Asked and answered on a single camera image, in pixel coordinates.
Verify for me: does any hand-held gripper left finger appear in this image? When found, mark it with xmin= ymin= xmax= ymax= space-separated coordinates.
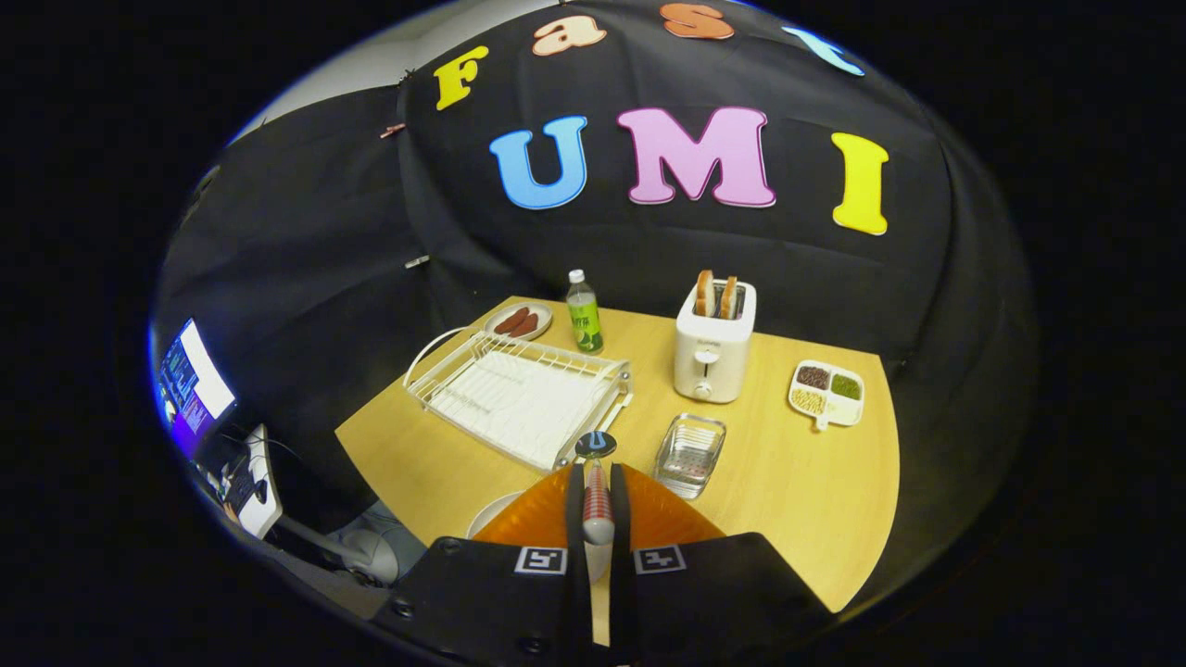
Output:
xmin=371 ymin=463 xmax=594 ymax=667

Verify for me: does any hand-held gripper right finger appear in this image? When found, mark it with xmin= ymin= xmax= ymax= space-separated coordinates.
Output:
xmin=607 ymin=463 xmax=835 ymax=667

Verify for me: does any pink-handled metal spoon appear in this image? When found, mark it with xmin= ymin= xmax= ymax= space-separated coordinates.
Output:
xmin=574 ymin=431 xmax=618 ymax=546

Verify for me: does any clear wire basket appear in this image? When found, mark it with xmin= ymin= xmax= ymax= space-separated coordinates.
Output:
xmin=653 ymin=413 xmax=727 ymax=501

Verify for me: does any white wire dish rack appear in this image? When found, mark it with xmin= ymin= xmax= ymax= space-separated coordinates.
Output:
xmin=403 ymin=326 xmax=635 ymax=473

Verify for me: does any small plate with sausages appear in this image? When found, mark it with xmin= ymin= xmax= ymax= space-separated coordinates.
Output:
xmin=483 ymin=301 xmax=554 ymax=342

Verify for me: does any white divided snack dish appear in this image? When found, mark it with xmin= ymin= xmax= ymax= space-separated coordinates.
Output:
xmin=788 ymin=359 xmax=866 ymax=433

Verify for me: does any white toaster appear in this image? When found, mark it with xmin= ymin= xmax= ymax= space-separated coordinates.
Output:
xmin=674 ymin=278 xmax=758 ymax=404

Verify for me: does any grey rounded object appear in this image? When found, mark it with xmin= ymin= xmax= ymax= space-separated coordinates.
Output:
xmin=329 ymin=503 xmax=429 ymax=586

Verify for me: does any green-label water bottle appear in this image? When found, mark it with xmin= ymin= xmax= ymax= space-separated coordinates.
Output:
xmin=566 ymin=269 xmax=605 ymax=355

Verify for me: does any black backdrop cloth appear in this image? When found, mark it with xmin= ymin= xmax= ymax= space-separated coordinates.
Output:
xmin=153 ymin=0 xmax=1034 ymax=520

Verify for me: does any white flat device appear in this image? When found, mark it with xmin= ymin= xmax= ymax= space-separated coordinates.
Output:
xmin=221 ymin=424 xmax=284 ymax=540

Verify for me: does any computer monitor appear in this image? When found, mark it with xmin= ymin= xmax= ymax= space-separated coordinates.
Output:
xmin=156 ymin=319 xmax=237 ymax=459

